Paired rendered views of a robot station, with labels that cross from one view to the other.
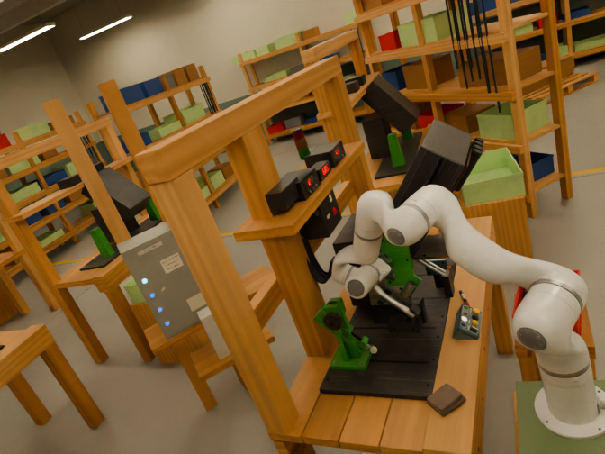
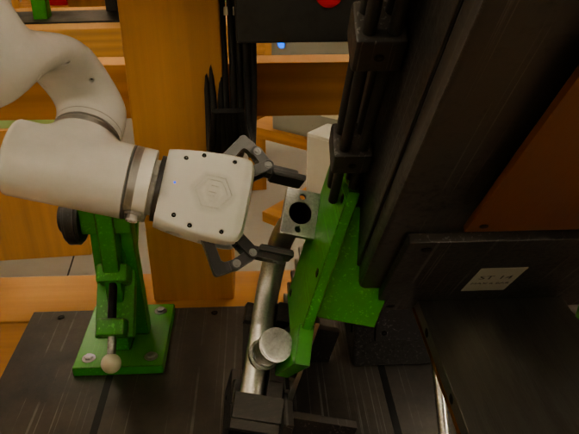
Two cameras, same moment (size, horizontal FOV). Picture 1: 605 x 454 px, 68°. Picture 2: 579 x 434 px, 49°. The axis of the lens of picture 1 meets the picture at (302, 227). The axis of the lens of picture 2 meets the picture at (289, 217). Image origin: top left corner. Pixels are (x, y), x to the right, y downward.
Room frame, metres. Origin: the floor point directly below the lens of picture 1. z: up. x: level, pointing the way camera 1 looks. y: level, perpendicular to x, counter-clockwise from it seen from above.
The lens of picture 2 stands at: (1.24, -0.79, 1.54)
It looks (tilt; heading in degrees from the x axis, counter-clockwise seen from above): 28 degrees down; 57
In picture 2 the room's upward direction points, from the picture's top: straight up
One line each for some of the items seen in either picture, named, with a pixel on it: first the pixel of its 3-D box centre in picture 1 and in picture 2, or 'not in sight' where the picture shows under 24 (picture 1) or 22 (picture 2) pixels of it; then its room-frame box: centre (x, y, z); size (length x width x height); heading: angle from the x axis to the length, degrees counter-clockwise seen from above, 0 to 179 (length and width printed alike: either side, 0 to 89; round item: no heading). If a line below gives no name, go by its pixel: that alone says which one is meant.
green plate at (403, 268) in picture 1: (398, 256); (346, 251); (1.62, -0.33, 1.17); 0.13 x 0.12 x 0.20; 149
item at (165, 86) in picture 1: (180, 147); not in sight; (7.46, 1.43, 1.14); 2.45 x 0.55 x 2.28; 154
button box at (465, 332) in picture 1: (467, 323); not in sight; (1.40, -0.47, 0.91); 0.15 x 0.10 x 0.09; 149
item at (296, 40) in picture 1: (310, 83); not in sight; (10.65, -1.26, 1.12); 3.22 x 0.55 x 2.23; 64
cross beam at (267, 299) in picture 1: (308, 244); (359, 84); (1.91, 0.00, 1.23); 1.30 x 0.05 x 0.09; 149
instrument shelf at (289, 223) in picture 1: (309, 183); not in sight; (1.85, -0.09, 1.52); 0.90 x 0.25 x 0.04; 149
